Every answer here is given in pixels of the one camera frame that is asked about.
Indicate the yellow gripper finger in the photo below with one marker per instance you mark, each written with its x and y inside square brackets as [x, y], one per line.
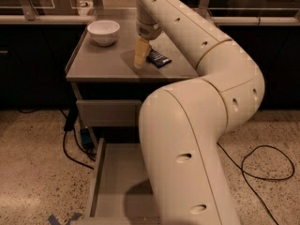
[142, 49]

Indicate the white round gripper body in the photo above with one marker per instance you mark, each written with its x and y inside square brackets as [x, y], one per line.
[149, 31]

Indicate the dark blue snack bar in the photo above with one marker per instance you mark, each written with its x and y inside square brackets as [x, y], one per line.
[158, 59]

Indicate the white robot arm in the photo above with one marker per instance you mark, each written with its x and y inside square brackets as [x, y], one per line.
[180, 123]

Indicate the grey drawer cabinet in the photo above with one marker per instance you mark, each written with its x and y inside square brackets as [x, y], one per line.
[108, 73]

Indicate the closed grey upper drawer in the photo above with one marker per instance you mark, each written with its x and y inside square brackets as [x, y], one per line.
[109, 113]

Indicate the open grey lower drawer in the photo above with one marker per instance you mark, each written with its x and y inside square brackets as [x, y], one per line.
[120, 192]

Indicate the white ceramic bowl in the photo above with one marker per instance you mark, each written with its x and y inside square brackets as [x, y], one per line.
[104, 32]

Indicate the blue power adapter box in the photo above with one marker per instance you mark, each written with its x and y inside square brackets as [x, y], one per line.
[86, 138]

